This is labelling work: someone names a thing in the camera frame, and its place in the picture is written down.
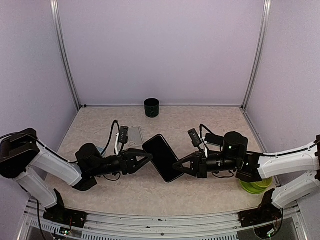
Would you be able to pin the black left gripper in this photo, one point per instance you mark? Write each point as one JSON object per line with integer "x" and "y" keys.
{"x": 128, "y": 162}

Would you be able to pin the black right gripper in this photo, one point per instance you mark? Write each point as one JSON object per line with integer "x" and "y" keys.
{"x": 201, "y": 172}

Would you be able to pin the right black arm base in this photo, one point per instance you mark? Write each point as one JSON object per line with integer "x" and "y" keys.
{"x": 264, "y": 213}

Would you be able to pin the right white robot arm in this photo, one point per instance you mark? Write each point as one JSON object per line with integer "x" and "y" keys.
{"x": 253, "y": 167}

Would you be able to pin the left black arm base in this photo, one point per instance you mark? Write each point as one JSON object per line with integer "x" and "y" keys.
{"x": 62, "y": 215}

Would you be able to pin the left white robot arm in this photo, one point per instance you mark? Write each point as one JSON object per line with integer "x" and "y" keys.
{"x": 22, "y": 152}

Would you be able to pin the clear phone case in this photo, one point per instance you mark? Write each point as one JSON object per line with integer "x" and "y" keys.
{"x": 135, "y": 137}

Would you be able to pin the light blue phone case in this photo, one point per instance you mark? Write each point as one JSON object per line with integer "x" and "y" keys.
{"x": 100, "y": 149}

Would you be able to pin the dark green cup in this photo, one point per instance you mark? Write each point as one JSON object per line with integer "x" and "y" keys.
{"x": 152, "y": 107}

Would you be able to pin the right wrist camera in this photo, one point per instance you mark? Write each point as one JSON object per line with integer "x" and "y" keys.
{"x": 195, "y": 139}

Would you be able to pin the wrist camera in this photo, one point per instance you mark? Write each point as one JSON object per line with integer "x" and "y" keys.
{"x": 123, "y": 135}
{"x": 195, "y": 139}

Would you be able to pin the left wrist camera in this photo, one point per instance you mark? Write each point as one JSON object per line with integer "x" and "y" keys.
{"x": 123, "y": 135}

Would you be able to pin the front aluminium rail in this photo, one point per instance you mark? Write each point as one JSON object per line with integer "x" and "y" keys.
{"x": 107, "y": 226}

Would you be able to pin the left aluminium frame post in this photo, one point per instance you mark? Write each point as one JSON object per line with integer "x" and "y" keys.
{"x": 63, "y": 53}

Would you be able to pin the aluminium frame post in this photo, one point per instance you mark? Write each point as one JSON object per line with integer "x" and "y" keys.
{"x": 258, "y": 53}
{"x": 63, "y": 53}

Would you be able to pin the right aluminium frame post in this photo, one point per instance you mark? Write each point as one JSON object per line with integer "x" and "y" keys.
{"x": 258, "y": 53}

